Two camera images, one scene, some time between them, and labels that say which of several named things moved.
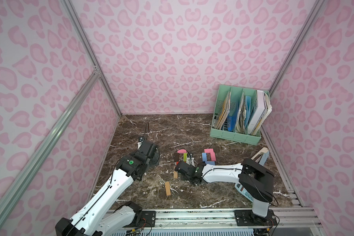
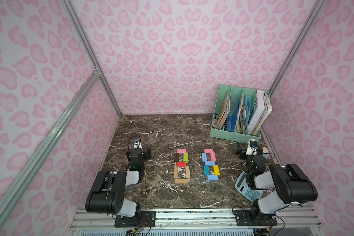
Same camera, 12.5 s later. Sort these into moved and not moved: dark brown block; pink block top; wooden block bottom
Moved: wooden block bottom
Not moved: pink block top; dark brown block
